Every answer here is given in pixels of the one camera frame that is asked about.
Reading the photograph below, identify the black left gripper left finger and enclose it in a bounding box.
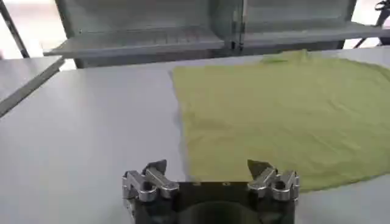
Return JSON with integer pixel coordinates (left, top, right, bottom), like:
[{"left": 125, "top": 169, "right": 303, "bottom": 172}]
[{"left": 122, "top": 159, "right": 180, "bottom": 203}]

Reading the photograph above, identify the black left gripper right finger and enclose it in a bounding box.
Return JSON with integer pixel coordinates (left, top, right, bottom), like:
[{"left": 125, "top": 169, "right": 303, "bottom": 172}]
[{"left": 246, "top": 159, "right": 300, "bottom": 202}]

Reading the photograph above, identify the green shirt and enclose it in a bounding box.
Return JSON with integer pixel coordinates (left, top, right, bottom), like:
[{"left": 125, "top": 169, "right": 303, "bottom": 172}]
[{"left": 172, "top": 49, "right": 390, "bottom": 193}]

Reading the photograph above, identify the grey metal shelf rack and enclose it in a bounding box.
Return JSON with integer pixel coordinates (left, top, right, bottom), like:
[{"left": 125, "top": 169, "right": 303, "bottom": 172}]
[{"left": 42, "top": 0, "right": 390, "bottom": 69}]

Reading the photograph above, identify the grey side desk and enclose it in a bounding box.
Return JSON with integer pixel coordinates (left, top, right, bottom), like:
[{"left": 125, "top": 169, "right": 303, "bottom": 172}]
[{"left": 0, "top": 55, "right": 65, "bottom": 118}]

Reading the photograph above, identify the black tripod stand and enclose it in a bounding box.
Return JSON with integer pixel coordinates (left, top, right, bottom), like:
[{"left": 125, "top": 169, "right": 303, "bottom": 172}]
[{"left": 353, "top": 0, "right": 390, "bottom": 49}]

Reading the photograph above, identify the black slanted pole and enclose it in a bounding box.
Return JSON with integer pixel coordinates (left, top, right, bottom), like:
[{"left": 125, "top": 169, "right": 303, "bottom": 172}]
[{"left": 0, "top": 0, "right": 30, "bottom": 59}]

